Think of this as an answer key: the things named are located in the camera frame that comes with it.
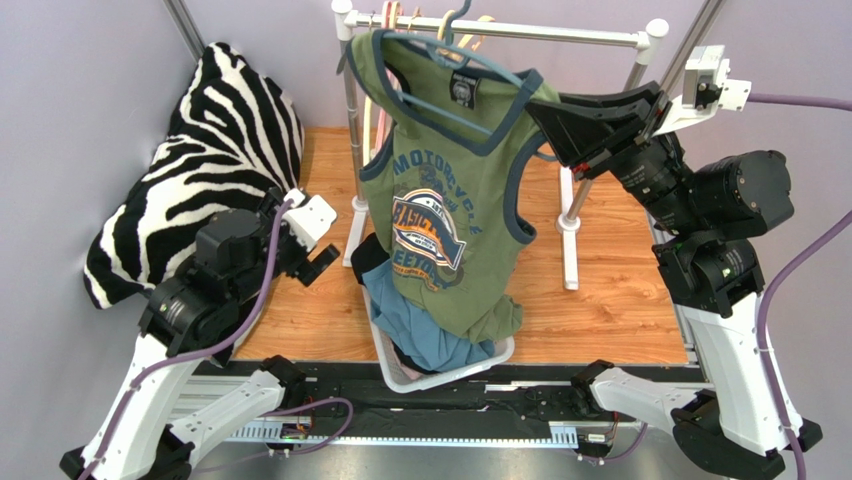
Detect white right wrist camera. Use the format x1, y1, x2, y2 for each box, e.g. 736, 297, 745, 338
652, 45, 752, 137

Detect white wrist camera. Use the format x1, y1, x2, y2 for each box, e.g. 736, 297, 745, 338
282, 189, 338, 253
652, 45, 752, 137

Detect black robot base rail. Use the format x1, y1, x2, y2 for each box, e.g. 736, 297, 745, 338
152, 359, 687, 444

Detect beige hanger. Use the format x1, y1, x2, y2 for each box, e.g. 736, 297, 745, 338
384, 1, 412, 33

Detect olive green tank top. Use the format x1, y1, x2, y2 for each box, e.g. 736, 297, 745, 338
344, 30, 557, 343

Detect cream white hanger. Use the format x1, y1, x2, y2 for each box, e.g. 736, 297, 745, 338
361, 96, 373, 167

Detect white plastic laundry basket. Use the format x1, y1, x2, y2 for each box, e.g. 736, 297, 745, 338
361, 287, 515, 394

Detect blue grey hanger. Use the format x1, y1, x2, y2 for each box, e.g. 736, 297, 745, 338
373, 27, 541, 142

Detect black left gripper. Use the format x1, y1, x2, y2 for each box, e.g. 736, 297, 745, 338
229, 188, 339, 306

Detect green hanger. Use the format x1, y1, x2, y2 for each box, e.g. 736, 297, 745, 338
406, 6, 423, 32

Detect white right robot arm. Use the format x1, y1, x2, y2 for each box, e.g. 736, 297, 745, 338
527, 82, 822, 479

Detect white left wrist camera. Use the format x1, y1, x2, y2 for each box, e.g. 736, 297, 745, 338
282, 189, 338, 253

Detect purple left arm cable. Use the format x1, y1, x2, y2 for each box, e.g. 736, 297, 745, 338
76, 198, 297, 480

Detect pink plastic hanger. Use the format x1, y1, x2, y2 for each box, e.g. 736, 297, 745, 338
373, 0, 401, 154

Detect zebra striped pillow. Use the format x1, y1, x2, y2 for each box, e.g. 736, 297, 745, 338
83, 42, 305, 310

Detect white metal clothes rack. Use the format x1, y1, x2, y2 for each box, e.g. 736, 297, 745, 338
331, 1, 669, 291

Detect blue ribbed tank top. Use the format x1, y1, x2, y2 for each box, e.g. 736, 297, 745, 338
361, 261, 496, 373

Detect pink lilac tank top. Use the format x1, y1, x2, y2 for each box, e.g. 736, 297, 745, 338
395, 358, 423, 381

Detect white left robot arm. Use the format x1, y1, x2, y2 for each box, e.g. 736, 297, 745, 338
59, 189, 338, 479

